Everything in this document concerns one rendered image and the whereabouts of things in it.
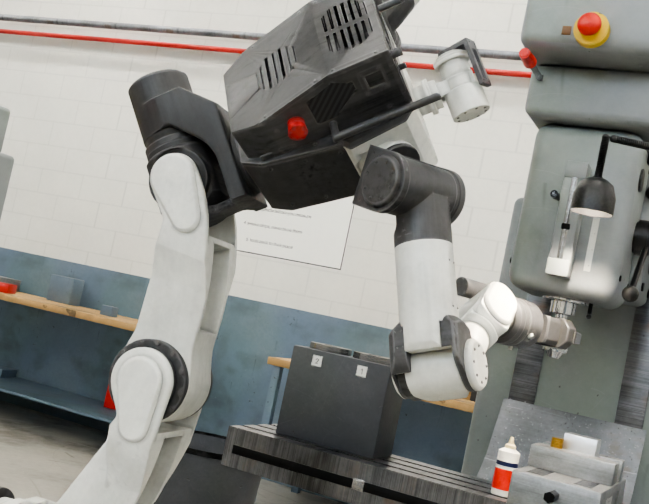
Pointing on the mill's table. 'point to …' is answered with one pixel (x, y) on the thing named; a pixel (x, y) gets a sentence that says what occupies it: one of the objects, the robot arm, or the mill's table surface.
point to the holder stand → (340, 400)
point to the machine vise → (544, 481)
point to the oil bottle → (508, 456)
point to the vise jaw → (574, 464)
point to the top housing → (542, 31)
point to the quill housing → (586, 250)
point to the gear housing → (596, 100)
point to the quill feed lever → (644, 233)
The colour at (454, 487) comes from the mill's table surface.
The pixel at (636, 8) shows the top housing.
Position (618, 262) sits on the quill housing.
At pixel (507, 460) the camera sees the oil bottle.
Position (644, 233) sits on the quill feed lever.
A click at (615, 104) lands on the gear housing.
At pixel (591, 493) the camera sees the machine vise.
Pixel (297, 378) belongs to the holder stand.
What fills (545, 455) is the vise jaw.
